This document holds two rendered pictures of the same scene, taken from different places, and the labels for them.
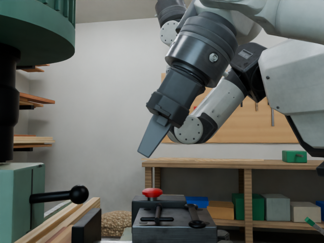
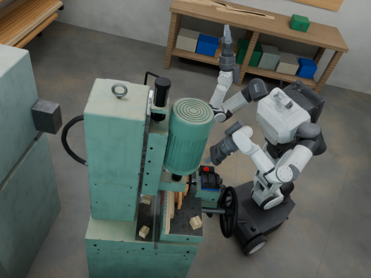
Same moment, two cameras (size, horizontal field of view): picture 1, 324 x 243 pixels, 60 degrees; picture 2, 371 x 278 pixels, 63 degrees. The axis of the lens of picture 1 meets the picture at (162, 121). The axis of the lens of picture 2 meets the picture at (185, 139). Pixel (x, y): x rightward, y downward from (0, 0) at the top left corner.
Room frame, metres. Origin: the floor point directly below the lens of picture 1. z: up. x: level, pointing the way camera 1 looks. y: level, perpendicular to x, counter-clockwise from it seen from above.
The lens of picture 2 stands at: (-0.62, 0.38, 2.24)
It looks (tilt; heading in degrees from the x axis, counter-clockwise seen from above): 44 degrees down; 349
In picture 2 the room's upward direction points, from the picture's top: 14 degrees clockwise
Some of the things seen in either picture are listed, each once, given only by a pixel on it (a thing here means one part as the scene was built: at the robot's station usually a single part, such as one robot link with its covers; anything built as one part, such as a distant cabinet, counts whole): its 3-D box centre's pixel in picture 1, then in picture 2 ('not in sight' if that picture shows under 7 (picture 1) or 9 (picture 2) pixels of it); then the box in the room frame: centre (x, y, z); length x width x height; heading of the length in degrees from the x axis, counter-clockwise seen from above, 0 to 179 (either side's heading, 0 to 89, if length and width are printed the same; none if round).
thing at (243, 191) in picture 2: not in sight; (260, 202); (0.80, -0.68, 0.19); 0.64 x 0.52 x 0.33; 119
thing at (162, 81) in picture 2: not in sight; (159, 99); (0.30, 0.33, 1.54); 0.08 x 0.08 x 0.17; 89
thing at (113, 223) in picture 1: (120, 220); not in sight; (0.63, 0.09, 0.92); 0.14 x 0.09 x 0.04; 89
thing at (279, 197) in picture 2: not in sight; (266, 194); (0.82, -0.71, 0.28); 0.21 x 0.20 x 0.13; 119
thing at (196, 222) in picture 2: not in sight; (196, 222); (0.15, 0.06, 0.92); 0.05 x 0.04 x 0.04; 115
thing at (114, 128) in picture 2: not in sight; (117, 159); (0.30, 0.48, 1.16); 0.22 x 0.22 x 0.72; 89
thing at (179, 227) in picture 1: (169, 221); (209, 177); (0.38, -0.01, 0.99); 0.13 x 0.11 x 0.06; 179
